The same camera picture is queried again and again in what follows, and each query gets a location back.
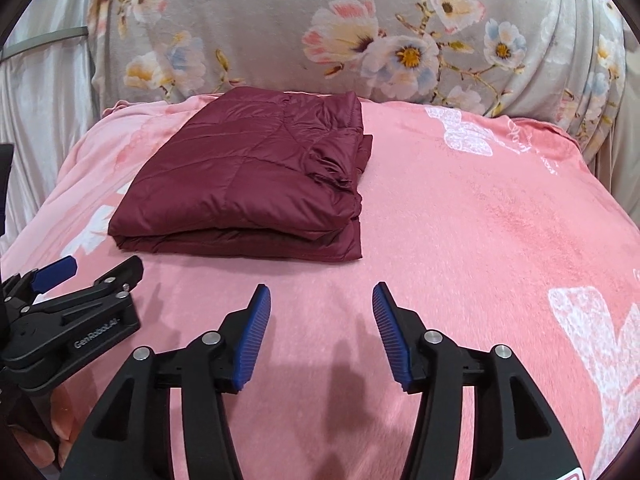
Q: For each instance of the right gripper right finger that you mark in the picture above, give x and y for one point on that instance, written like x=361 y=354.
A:
x=516 y=435

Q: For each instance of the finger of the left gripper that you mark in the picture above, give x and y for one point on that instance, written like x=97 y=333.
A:
x=55 y=273

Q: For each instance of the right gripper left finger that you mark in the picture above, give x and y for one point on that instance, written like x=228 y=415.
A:
x=127 y=434

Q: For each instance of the maroon quilted puffer jacket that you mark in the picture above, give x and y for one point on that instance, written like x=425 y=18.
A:
x=256 y=174

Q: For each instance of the person's left hand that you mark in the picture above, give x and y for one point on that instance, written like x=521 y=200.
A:
x=45 y=434

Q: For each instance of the silver satin curtain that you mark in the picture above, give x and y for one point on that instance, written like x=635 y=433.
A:
x=47 y=100

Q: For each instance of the pink patterned blanket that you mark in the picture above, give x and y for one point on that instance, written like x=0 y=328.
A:
x=493 y=230

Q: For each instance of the grey floral bed cover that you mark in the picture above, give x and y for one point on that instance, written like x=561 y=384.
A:
x=559 y=61

